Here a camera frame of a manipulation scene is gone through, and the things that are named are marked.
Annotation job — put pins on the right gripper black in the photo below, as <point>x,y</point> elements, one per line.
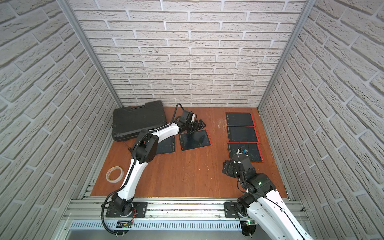
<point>226,164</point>

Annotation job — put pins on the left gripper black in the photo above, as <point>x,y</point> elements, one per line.
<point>193,124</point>

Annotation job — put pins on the writing tablet red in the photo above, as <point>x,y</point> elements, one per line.
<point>194,140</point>
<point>167,146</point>

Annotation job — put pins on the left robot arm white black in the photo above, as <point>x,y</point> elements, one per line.
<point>144,152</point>

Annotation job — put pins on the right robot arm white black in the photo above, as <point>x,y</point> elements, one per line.
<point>261,203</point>

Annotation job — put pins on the black plastic tool case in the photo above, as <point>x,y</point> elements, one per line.
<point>129,121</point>

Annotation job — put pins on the white tape roll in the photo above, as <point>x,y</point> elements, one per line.
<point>114,175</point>

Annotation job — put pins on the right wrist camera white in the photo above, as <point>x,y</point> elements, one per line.
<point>241,151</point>

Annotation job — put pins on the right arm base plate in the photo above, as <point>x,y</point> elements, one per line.
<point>231,210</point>

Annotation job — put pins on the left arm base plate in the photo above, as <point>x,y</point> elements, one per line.
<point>139,207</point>

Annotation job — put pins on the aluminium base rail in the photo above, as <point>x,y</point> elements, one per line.
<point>163,214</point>

